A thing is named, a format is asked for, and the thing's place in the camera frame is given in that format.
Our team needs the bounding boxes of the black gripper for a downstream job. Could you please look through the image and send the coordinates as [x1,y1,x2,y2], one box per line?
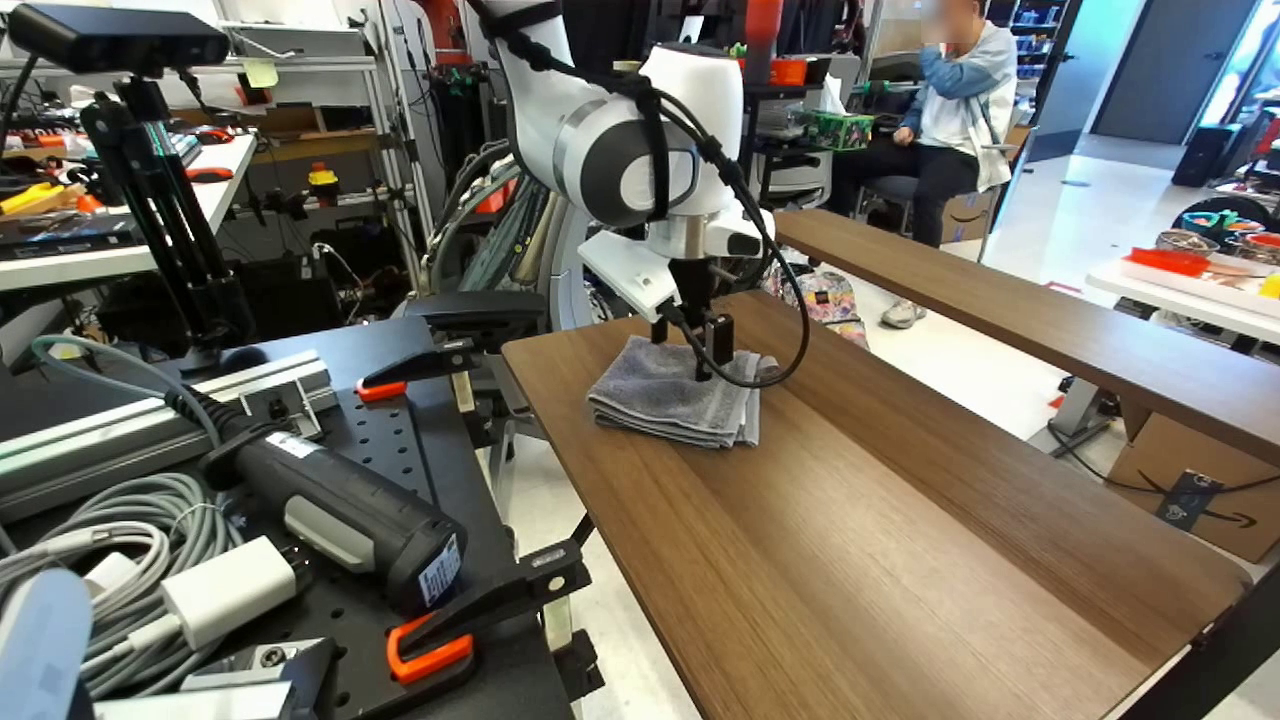
[665,254,739,388]

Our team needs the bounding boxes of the colourful patterned backpack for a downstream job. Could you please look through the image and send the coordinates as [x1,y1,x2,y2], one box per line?
[797,264,873,331]

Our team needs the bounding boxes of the grey cable bundle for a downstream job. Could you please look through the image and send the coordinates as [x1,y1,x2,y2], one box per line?
[0,331,255,705]

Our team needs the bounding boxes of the white power adapter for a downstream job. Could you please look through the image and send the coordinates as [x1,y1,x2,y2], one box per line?
[158,531,305,654]

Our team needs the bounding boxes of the cardboard box under table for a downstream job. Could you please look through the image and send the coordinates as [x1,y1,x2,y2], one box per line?
[1103,409,1280,569]

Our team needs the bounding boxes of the black stereo camera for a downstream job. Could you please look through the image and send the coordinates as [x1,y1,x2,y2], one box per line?
[5,0,232,81]

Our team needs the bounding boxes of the black metal table frame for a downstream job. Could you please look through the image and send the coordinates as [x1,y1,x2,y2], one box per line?
[1099,563,1280,720]

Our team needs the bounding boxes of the black silver flat device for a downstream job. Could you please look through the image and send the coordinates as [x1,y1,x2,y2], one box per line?
[88,632,345,720]

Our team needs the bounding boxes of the seated person light blue jacket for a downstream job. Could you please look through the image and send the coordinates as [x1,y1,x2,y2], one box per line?
[832,0,1026,336]

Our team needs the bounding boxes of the black cylindrical handheld device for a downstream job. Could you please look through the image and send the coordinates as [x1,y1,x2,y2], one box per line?
[217,429,472,621]

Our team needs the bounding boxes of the black camera tripod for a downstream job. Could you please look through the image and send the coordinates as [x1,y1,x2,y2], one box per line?
[78,69,260,362]

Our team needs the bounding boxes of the green crate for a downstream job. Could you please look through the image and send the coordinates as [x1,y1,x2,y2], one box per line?
[797,103,879,156]

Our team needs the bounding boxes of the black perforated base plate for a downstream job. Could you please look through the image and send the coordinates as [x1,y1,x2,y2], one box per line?
[217,318,581,720]

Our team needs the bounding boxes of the grey towel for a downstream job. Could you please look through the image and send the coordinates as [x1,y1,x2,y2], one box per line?
[584,331,780,456]

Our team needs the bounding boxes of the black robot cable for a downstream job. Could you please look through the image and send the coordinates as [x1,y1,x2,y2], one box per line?
[499,30,818,392]

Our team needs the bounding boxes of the black power adapter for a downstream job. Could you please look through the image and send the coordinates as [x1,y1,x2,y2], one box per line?
[1157,465,1219,531]

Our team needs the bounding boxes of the cluttered white workbench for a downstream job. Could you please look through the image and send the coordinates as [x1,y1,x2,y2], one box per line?
[0,124,265,296]

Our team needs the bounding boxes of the black clamp orange tip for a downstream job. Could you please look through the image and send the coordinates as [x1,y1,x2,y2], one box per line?
[355,336,489,411]

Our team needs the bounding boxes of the white tray with toys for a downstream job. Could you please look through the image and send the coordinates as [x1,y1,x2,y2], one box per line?
[1085,221,1280,347]

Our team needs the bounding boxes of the aluminium rail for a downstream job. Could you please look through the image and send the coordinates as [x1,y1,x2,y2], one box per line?
[0,347,342,528]

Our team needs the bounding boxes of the black clamp orange handle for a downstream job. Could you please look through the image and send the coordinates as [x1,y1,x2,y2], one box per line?
[379,522,600,693]

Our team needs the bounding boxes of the pale blue rounded object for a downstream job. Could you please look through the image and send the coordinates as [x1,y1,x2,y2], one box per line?
[0,569,99,720]

